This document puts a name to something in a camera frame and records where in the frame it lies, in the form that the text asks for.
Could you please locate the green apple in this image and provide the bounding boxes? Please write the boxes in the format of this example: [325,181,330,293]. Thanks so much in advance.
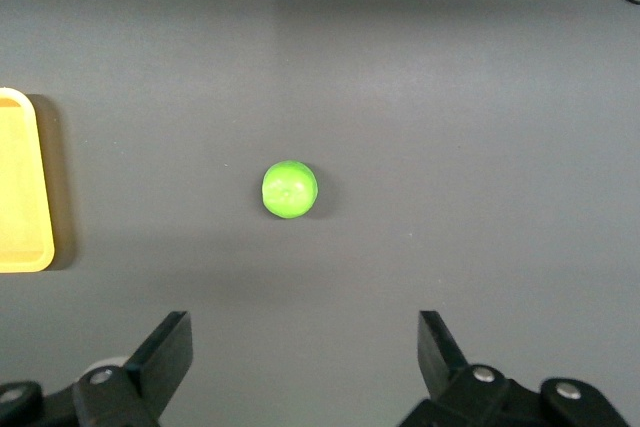
[261,160,320,221]

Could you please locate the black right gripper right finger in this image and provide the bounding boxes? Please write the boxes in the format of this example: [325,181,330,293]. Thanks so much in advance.
[397,310,631,427]

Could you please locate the yellow plastic tray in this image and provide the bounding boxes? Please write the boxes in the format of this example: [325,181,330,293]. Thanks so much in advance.
[0,87,55,274]

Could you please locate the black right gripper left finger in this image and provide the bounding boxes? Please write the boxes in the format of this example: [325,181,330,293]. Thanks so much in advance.
[0,310,194,427]

